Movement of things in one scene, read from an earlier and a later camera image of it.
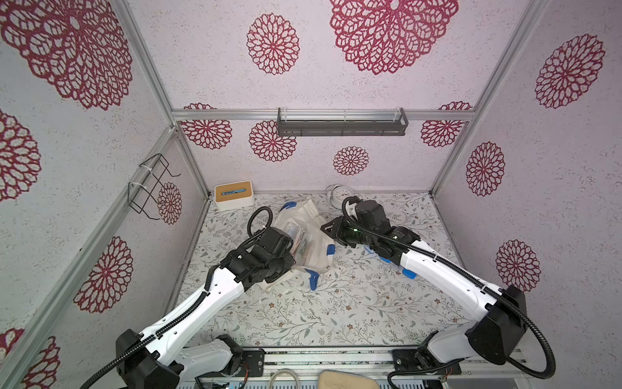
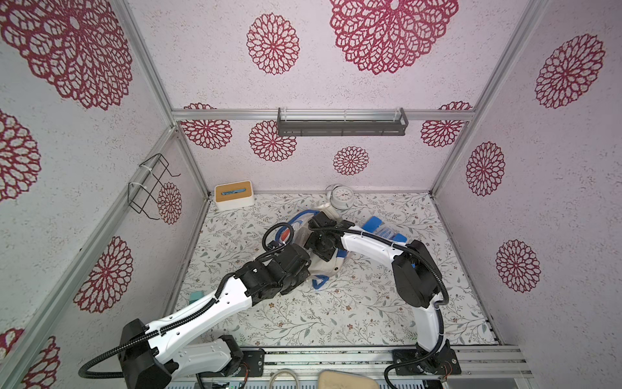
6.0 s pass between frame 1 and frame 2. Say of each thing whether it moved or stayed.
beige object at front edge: stayed
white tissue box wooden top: stayed
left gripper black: moved
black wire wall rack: stayed
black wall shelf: stayed
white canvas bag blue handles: moved
